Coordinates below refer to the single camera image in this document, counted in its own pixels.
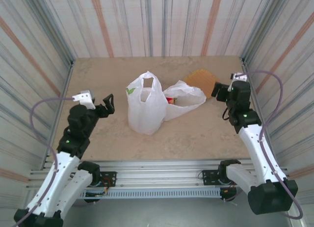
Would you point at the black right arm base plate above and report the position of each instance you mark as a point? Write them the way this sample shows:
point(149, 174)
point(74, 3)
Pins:
point(209, 176)

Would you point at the aluminium mounting rail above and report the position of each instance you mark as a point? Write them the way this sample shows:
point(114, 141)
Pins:
point(157, 170)

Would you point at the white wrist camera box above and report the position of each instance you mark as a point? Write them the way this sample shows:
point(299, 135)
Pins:
point(84, 98)
point(239, 76)

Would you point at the woven bamboo basket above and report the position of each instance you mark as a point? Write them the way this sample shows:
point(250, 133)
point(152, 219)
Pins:
point(201, 81)

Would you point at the white lemon print plastic bag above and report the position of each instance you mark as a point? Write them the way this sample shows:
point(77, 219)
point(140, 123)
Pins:
point(147, 109)

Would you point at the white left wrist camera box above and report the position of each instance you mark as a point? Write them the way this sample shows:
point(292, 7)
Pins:
point(84, 98)

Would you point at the red apple with leaf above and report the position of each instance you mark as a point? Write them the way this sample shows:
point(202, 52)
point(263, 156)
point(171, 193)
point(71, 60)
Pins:
point(170, 100)

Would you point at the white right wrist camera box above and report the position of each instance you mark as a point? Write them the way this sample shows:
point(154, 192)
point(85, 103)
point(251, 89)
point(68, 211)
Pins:
point(239, 76)

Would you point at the black right base connector module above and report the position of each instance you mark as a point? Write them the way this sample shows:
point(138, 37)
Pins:
point(228, 194)

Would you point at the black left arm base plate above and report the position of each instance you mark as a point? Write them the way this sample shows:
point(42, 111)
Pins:
point(110, 178)

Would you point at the black left base connector module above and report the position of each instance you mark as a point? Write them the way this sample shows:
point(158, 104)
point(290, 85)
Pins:
point(94, 197)

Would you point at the black base connector module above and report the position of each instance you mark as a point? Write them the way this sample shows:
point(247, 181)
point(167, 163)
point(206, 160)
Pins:
point(94, 197)
point(228, 194)

